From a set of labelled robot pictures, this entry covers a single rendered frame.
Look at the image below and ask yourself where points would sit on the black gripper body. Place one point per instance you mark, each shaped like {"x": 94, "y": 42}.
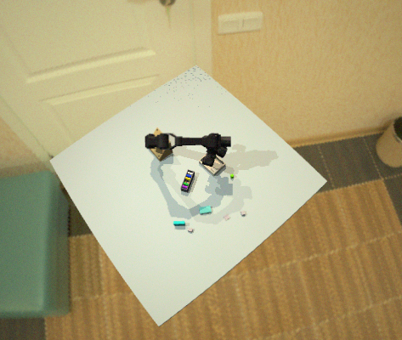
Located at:
{"x": 209, "y": 159}

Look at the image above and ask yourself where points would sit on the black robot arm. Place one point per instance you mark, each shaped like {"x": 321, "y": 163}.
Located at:
{"x": 211, "y": 141}

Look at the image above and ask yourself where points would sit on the teal block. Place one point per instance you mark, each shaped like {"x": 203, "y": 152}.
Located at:
{"x": 204, "y": 210}

